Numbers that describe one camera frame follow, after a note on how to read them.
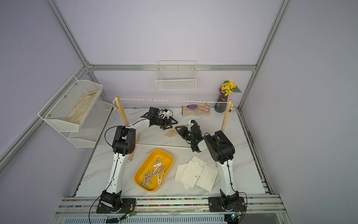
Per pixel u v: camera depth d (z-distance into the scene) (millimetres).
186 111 1186
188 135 905
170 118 962
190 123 956
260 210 733
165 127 1006
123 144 653
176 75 946
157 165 865
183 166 864
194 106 1189
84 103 814
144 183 799
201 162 891
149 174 831
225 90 1004
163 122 962
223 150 570
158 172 838
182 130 922
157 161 881
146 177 819
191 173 840
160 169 847
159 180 815
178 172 842
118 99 628
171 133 1012
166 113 1017
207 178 820
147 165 860
